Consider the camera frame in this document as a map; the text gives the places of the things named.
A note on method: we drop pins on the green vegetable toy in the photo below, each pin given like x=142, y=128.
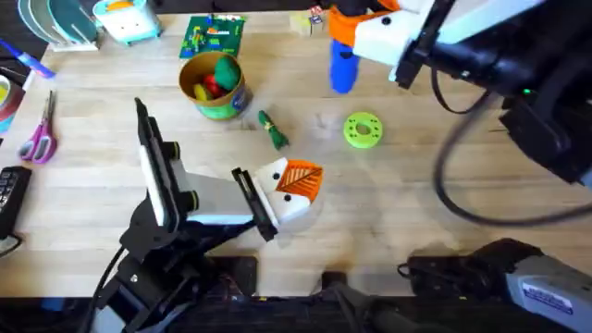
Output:
x=274, y=131

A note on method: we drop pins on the black remote control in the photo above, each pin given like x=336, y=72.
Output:
x=11, y=199

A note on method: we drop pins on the green disc with holes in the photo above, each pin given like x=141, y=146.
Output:
x=353, y=136

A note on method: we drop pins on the rack with plates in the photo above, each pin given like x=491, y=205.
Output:
x=65, y=20

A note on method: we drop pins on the light blue toy toaster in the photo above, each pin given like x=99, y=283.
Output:
x=131, y=23

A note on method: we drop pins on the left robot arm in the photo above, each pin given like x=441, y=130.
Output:
x=152, y=291

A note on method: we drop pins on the blue electric screwdriver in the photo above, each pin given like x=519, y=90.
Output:
x=344, y=69

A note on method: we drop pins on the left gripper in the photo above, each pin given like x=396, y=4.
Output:
x=217, y=199

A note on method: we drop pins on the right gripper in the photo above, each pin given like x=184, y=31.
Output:
x=476, y=18

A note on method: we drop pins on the green board with blocks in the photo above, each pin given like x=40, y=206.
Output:
x=222, y=39

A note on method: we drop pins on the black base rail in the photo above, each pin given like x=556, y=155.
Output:
x=287, y=319

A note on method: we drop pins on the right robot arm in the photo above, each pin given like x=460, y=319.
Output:
x=546, y=287

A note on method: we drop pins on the tape roll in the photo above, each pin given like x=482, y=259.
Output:
x=9, y=104

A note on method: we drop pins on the pale wooden toy block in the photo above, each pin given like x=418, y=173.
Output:
x=303, y=23

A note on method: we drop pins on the brown tub with toys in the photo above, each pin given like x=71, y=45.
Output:
x=222, y=104

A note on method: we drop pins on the blue pen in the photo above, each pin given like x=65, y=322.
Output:
x=30, y=60

